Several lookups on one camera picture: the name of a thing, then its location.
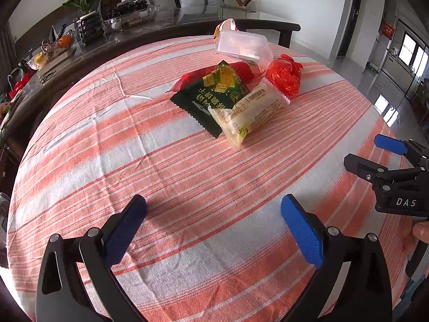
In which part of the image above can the potted green plant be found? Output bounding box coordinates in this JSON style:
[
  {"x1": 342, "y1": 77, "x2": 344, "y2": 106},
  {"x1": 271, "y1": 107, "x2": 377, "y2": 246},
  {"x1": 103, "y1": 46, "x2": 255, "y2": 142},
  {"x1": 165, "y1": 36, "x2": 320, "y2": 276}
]
[{"x1": 62, "y1": 0, "x2": 104, "y2": 45}]

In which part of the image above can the person's right hand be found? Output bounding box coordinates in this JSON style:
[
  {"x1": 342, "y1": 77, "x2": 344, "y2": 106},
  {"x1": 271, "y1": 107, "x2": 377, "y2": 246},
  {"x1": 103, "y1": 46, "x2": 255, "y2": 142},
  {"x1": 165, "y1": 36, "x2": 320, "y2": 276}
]
[{"x1": 400, "y1": 217, "x2": 429, "y2": 254}]

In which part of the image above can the yellow bread packet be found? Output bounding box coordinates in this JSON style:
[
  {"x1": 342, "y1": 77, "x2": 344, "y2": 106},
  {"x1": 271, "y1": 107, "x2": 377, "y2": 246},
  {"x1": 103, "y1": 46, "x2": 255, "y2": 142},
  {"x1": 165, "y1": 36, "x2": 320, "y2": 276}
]
[{"x1": 208, "y1": 79, "x2": 290, "y2": 151}]

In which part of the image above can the red snack packet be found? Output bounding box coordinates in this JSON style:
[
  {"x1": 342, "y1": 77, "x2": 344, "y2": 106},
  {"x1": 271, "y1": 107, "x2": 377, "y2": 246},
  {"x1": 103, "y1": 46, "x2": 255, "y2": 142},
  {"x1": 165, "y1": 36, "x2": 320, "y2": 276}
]
[{"x1": 170, "y1": 61, "x2": 261, "y2": 92}]

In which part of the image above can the dark wooden coffee table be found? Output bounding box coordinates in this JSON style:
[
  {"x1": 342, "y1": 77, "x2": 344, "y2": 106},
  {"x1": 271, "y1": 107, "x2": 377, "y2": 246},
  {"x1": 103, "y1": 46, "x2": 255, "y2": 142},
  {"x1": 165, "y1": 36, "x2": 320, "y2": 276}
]
[{"x1": 1, "y1": 7, "x2": 301, "y2": 159}]

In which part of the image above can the clear plastic lidded box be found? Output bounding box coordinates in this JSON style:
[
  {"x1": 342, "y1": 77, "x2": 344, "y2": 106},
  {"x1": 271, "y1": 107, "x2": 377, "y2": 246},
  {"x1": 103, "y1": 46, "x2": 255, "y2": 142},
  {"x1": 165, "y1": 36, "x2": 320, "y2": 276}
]
[{"x1": 214, "y1": 30, "x2": 273, "y2": 70}]

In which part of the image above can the striped orange white tablecloth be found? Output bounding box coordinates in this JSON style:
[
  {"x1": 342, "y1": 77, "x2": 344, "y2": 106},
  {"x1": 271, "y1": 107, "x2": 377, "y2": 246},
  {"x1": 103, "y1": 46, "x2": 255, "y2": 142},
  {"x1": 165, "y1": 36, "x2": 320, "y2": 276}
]
[{"x1": 7, "y1": 36, "x2": 406, "y2": 321}]

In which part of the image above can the red plastic bag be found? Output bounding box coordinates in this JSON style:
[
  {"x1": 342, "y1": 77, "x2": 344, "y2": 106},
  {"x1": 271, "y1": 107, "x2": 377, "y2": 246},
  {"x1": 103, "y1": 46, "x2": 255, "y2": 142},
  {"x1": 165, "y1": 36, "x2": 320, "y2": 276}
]
[{"x1": 265, "y1": 54, "x2": 303, "y2": 98}]

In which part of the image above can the white red wrapper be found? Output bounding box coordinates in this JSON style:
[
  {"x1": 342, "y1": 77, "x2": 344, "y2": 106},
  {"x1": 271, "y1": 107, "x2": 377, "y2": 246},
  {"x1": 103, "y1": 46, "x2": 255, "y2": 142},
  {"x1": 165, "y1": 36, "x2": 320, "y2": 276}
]
[{"x1": 213, "y1": 18, "x2": 238, "y2": 41}]

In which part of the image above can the dark green cracker packet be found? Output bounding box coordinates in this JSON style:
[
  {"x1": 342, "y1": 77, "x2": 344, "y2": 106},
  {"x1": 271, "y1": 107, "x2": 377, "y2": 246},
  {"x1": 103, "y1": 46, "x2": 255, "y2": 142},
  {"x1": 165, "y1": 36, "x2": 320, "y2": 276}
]
[{"x1": 170, "y1": 60, "x2": 249, "y2": 138}]

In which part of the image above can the glass fruit bowl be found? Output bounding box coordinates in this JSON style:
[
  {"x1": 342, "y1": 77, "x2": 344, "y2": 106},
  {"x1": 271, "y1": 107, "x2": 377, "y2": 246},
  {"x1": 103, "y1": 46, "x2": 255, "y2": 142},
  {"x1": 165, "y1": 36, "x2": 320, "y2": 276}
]
[{"x1": 102, "y1": 0, "x2": 158, "y2": 34}]

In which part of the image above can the fruit tray with orange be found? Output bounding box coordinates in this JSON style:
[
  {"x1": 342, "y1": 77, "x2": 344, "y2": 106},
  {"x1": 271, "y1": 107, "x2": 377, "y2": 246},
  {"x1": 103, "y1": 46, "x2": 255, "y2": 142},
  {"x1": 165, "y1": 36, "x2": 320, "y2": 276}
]
[{"x1": 26, "y1": 30, "x2": 76, "y2": 79}]

